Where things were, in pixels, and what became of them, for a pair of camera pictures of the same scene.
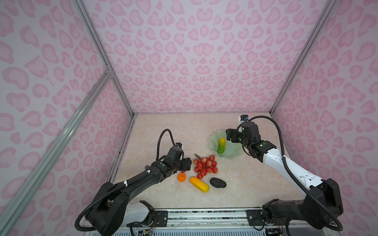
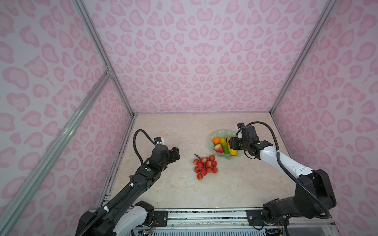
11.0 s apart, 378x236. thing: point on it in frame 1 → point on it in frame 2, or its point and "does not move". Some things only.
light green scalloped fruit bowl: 232,150 does not move
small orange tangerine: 181,177 → 216,140
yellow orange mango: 200,184 → 233,152
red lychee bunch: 204,165 does not move
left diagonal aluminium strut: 41,164 does not move
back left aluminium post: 98,43 does not move
